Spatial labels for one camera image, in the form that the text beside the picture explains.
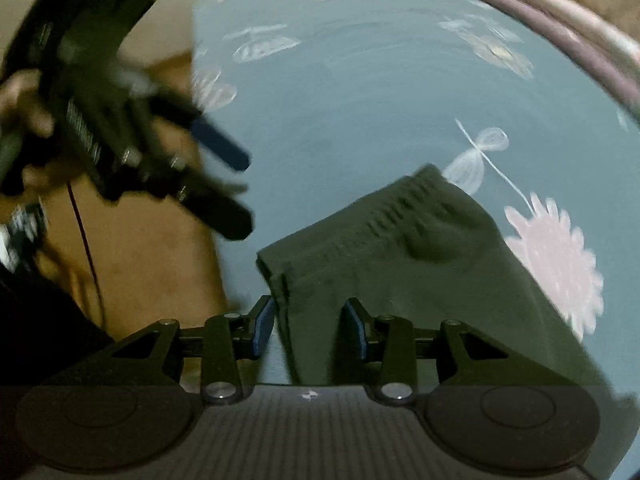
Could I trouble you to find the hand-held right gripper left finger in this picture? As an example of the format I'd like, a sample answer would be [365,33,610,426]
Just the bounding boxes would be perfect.
[80,295,276,405]

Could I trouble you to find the pink floral quilt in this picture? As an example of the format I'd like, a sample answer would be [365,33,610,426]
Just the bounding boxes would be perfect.
[435,0,640,91]

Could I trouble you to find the dark gripper cable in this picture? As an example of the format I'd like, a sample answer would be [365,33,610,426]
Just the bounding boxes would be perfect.
[67,182,107,328]

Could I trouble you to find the dark green pants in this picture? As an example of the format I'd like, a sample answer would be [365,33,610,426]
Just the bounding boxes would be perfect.
[256,164,616,401]

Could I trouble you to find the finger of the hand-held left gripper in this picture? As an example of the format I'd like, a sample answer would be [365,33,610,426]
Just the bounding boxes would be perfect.
[180,180,253,241]
[192,115,251,172]

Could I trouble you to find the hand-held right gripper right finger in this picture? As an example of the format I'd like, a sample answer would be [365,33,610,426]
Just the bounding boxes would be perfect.
[341,297,541,405]

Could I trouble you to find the person's black clothing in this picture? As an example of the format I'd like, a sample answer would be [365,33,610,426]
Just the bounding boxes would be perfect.
[0,260,116,391]

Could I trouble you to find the teal floral bed sheet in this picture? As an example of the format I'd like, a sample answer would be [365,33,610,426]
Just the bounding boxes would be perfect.
[192,0,640,480]

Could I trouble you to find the person's left hand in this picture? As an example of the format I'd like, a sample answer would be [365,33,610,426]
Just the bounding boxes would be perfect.
[0,72,56,137]

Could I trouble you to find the purple floral quilt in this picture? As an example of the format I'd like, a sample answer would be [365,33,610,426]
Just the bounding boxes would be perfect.
[435,0,640,121]

